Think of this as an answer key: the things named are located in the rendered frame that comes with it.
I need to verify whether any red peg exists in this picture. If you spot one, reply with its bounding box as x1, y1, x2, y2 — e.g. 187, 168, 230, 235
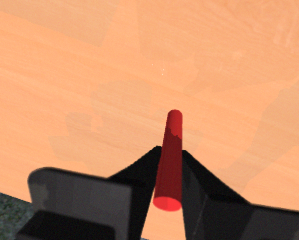
153, 109, 183, 212

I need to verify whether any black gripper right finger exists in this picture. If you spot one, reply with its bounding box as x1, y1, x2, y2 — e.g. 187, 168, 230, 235
181, 150, 299, 240

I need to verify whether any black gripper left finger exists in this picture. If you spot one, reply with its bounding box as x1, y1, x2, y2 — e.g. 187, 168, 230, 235
27, 146, 162, 240

